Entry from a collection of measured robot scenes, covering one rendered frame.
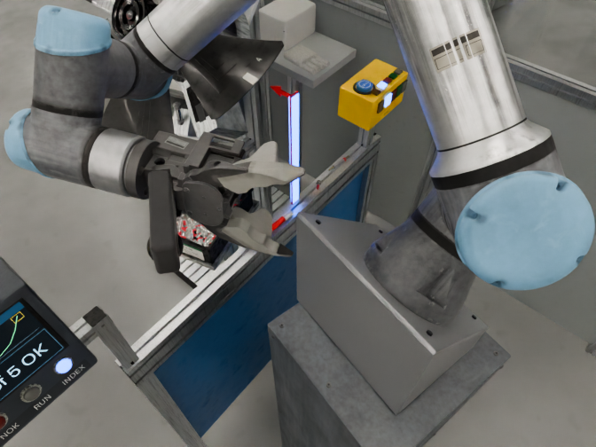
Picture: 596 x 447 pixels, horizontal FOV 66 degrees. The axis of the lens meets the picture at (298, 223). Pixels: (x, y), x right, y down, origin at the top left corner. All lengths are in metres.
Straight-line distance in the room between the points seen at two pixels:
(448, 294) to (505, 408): 1.38
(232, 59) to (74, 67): 0.52
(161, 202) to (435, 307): 0.35
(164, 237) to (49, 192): 2.20
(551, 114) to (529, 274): 1.10
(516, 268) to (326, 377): 0.43
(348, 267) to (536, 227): 0.24
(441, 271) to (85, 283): 1.83
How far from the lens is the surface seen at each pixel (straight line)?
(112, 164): 0.55
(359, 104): 1.15
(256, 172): 0.47
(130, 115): 1.20
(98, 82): 0.59
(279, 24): 1.65
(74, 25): 0.58
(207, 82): 1.02
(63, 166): 0.59
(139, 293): 2.11
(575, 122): 1.54
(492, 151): 0.45
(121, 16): 1.21
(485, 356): 0.87
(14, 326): 0.69
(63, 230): 2.46
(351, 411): 0.78
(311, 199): 1.17
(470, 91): 0.45
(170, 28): 0.65
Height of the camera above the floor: 1.75
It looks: 53 degrees down
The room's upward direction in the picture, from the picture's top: straight up
